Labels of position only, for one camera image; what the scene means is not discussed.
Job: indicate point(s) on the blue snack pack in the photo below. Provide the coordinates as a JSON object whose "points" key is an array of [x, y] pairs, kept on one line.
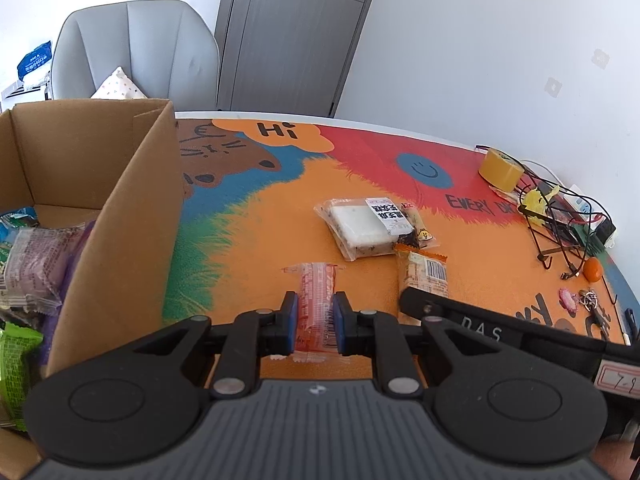
{"points": [[12, 221]]}

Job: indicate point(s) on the cardboard box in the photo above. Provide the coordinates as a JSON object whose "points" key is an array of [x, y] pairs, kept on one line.
{"points": [[116, 164]]}

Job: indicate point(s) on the grey door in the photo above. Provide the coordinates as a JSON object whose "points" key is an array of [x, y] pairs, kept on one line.
{"points": [[286, 56]]}

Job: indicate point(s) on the yellow tape roll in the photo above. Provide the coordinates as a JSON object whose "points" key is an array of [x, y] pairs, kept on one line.
{"points": [[500, 171]]}

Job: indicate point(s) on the bunch of keys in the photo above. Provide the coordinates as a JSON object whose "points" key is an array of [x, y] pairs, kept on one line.
{"points": [[597, 323]]}

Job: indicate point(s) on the white power strip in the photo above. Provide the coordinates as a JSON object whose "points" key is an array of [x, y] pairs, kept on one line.
{"points": [[593, 216]]}

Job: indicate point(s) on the purple long snack bag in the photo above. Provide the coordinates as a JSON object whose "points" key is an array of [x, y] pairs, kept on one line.
{"points": [[50, 322]]}

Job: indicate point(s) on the black wire stand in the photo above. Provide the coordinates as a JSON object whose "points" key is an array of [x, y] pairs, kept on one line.
{"points": [[561, 234]]}

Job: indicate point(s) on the yellow crumpled bag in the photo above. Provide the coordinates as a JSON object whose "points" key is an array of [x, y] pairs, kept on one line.
{"points": [[536, 203]]}

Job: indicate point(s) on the green silver snack pack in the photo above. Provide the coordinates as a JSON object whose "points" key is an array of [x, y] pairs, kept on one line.
{"points": [[17, 346]]}

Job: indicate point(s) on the black peeler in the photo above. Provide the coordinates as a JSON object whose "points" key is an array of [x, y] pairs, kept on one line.
{"points": [[632, 325]]}

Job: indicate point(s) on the white rice cake pack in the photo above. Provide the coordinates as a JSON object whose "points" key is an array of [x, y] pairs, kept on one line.
{"points": [[364, 227]]}

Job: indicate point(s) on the small nut snack pack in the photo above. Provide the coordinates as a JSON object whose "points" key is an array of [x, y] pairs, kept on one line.
{"points": [[420, 237]]}

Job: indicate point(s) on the orange tangerine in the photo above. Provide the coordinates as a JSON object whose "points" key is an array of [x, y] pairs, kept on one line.
{"points": [[592, 270]]}

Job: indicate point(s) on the grey armchair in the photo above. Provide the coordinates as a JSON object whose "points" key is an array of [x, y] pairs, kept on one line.
{"points": [[163, 46]]}

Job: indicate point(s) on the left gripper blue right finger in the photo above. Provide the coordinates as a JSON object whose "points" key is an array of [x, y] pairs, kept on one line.
{"points": [[389, 345]]}

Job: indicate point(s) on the orange biscuit pack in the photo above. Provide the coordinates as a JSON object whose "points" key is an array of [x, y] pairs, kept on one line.
{"points": [[420, 269]]}

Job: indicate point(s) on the dotted white cushion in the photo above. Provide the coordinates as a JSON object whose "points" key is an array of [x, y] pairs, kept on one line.
{"points": [[118, 86]]}

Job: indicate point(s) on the blue plastic bag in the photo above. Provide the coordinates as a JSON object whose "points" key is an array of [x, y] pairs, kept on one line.
{"points": [[34, 60]]}

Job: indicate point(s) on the pink flower keychain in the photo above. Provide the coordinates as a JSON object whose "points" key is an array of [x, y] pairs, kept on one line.
{"points": [[568, 301]]}

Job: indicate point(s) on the purple small snack pack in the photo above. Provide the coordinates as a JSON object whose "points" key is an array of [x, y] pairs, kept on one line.
{"points": [[33, 273]]}

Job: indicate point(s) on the red pink snack pack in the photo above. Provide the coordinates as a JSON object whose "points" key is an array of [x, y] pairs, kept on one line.
{"points": [[315, 339]]}

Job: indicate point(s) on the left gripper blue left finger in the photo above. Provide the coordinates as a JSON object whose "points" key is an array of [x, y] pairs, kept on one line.
{"points": [[241, 345]]}

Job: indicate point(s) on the colourful cat table mat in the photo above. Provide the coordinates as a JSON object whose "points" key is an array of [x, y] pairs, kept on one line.
{"points": [[250, 188]]}

